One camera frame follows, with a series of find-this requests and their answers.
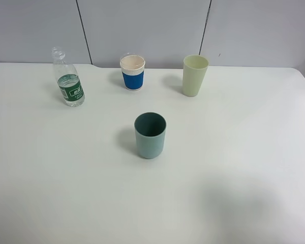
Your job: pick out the teal plastic cup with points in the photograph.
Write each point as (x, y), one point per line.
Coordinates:
(150, 130)

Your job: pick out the clear bottle green label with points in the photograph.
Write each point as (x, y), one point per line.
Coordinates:
(67, 78)

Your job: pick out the blue sleeved paper cup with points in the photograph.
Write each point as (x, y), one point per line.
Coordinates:
(132, 68)

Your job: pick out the pale green plastic cup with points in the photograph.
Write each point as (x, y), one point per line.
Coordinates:
(195, 67)

